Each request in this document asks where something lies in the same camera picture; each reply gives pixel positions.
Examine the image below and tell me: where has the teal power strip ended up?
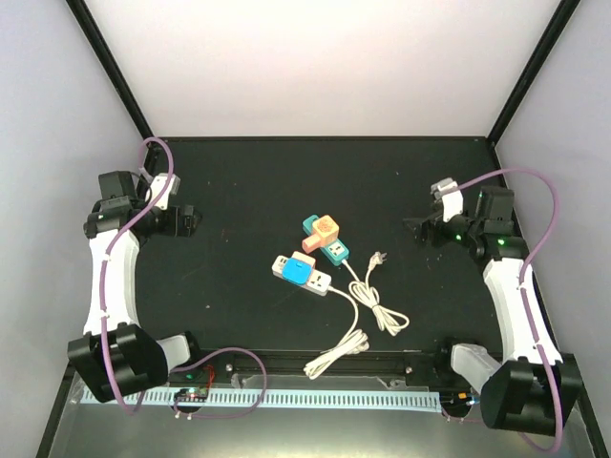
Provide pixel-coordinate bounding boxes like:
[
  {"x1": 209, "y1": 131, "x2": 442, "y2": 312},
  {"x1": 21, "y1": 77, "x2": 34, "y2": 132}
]
[{"x1": 302, "y1": 215, "x2": 349, "y2": 267}]

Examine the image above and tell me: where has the orange cube plug adapter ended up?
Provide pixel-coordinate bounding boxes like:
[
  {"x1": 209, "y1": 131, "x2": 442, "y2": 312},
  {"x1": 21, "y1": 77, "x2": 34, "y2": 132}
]
[{"x1": 302, "y1": 215, "x2": 339, "y2": 254}]

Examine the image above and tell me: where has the teal strip white cable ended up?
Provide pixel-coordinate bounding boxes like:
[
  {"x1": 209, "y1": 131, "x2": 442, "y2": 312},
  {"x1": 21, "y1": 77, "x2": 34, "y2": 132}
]
[{"x1": 341, "y1": 251, "x2": 411, "y2": 337}]

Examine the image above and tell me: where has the circuit board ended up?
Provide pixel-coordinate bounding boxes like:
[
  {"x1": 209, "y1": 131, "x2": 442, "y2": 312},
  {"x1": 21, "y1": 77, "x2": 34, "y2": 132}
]
[
  {"x1": 174, "y1": 386, "x2": 209, "y2": 403},
  {"x1": 439, "y1": 391, "x2": 479, "y2": 406}
]

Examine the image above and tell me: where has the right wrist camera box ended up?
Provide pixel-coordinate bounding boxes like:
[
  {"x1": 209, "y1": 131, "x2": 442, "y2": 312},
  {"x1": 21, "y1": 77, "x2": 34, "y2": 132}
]
[{"x1": 431, "y1": 177, "x2": 464, "y2": 222}]

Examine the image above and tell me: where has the white power strip cable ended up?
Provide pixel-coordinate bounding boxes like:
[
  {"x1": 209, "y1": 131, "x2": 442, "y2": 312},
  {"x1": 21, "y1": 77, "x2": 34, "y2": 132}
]
[{"x1": 304, "y1": 284, "x2": 371, "y2": 381}]

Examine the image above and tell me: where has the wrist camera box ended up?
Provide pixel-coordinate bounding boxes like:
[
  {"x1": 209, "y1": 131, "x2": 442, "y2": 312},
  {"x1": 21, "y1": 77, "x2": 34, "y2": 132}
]
[
  {"x1": 431, "y1": 177, "x2": 464, "y2": 222},
  {"x1": 145, "y1": 173, "x2": 180, "y2": 211}
]

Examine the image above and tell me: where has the blue plug adapter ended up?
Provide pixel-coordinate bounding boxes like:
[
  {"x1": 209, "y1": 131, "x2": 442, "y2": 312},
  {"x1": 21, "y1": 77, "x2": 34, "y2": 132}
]
[{"x1": 282, "y1": 258, "x2": 313, "y2": 286}]

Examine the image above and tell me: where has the right circuit board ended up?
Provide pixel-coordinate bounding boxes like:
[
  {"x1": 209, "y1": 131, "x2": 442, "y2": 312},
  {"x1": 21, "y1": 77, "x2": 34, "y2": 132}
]
[{"x1": 439, "y1": 391, "x2": 479, "y2": 406}]

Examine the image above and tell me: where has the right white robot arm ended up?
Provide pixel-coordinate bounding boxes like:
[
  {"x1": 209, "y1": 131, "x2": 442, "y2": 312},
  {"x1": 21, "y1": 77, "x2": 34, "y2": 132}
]
[{"x1": 404, "y1": 178, "x2": 582, "y2": 436}]

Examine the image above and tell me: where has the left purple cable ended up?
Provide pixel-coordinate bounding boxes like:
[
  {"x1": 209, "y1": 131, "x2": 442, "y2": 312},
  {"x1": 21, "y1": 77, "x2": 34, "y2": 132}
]
[{"x1": 98, "y1": 137, "x2": 267, "y2": 422}]

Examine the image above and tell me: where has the white power strip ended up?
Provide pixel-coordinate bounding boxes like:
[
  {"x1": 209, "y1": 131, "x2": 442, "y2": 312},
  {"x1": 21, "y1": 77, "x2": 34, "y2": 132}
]
[{"x1": 271, "y1": 256, "x2": 331, "y2": 297}]

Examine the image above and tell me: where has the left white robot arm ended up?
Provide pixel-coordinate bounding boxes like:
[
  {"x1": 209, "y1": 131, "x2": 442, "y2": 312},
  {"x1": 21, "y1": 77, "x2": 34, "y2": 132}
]
[{"x1": 67, "y1": 171, "x2": 205, "y2": 403}]

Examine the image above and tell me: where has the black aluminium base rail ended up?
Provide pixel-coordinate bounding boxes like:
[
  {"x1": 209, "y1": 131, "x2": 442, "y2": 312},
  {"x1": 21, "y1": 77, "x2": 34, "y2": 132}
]
[{"x1": 180, "y1": 350, "x2": 454, "y2": 383}]

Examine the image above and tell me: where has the pink cube plug adapter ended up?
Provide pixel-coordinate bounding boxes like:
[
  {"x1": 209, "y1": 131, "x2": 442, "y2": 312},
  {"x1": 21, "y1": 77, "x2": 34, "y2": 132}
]
[{"x1": 291, "y1": 251, "x2": 316, "y2": 269}]

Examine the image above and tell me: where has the left circuit board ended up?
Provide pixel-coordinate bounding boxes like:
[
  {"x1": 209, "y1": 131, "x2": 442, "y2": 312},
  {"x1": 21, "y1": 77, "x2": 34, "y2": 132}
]
[{"x1": 174, "y1": 386, "x2": 209, "y2": 403}]

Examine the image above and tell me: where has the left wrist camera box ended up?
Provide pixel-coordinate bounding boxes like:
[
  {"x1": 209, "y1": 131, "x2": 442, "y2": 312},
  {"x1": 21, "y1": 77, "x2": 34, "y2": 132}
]
[{"x1": 145, "y1": 173, "x2": 180, "y2": 211}]

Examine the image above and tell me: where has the light blue slotted cable duct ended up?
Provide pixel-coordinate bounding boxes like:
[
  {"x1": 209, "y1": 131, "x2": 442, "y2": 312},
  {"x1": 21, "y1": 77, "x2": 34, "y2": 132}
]
[{"x1": 79, "y1": 386, "x2": 441, "y2": 414}]

